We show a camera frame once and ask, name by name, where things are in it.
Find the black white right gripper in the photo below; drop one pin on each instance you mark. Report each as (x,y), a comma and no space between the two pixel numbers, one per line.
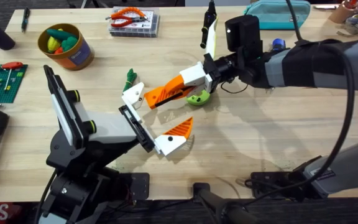
(247,70)

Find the black rail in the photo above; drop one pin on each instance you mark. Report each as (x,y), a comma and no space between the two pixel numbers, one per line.
(306,214)

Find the clear parts organiser box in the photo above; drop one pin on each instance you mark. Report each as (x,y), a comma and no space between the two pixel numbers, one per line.
(141,31)

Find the teal zip pouch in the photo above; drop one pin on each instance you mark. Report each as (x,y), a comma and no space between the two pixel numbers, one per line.
(275,15)

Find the brown toy tub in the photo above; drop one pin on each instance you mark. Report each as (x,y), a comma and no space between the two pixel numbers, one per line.
(73,59)

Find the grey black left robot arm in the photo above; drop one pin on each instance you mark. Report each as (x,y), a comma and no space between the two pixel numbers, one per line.
(73,193)

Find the black pen-shaped tool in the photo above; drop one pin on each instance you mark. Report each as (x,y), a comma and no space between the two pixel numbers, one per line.
(204,34)

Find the black upright wrist plate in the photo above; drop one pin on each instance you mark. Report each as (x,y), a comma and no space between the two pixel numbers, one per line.
(57,93)
(212,39)

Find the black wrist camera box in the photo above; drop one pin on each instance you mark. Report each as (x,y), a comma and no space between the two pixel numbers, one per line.
(244,31)

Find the tan pen cup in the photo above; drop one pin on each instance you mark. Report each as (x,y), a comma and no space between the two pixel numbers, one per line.
(340,13)

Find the orange ribbed wedge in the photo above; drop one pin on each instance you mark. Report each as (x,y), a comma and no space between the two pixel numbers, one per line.
(157,98)

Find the red printed box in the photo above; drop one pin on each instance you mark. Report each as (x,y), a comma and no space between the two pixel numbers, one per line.
(2,213)

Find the green vegetable toy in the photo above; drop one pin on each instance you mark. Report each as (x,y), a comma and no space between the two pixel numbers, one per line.
(130,77)

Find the black camera pole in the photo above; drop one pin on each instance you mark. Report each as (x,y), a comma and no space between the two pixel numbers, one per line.
(216,202)

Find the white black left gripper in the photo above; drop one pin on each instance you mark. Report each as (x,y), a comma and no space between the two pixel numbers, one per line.
(110,127)

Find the black pen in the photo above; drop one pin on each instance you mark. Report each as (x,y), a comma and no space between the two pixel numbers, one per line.
(25,20)

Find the blue electric screwdriver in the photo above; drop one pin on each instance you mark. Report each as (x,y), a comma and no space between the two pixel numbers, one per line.
(278,43)

